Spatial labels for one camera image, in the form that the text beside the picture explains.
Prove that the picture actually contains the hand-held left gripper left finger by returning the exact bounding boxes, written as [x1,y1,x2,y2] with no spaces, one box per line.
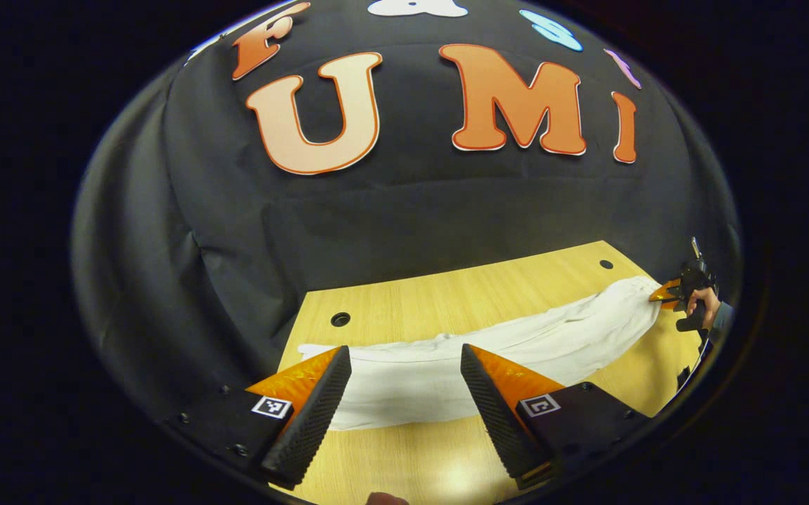
[166,345,353,490]

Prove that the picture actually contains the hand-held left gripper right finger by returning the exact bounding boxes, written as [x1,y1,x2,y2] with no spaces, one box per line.
[461,344,651,492]

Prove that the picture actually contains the white jeans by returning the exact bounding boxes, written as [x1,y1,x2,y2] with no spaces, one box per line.
[297,276,663,431]

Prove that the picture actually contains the black backdrop cloth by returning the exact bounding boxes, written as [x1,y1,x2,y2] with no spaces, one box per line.
[72,0,742,422]

